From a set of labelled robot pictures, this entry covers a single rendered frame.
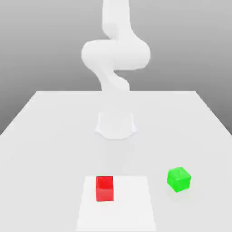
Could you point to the small green cube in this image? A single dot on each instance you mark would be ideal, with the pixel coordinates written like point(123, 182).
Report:
point(179, 179)

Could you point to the small red cube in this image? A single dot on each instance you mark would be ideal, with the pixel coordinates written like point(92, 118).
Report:
point(104, 188)

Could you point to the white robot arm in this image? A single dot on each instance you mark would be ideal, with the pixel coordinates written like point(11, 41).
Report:
point(116, 54)

